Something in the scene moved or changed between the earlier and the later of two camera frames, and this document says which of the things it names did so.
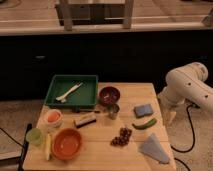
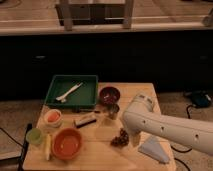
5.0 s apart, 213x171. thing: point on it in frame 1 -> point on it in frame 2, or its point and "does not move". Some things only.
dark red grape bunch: (122, 140) does not move
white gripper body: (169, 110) -> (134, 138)
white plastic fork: (73, 89) does not move
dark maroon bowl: (109, 95) does not move
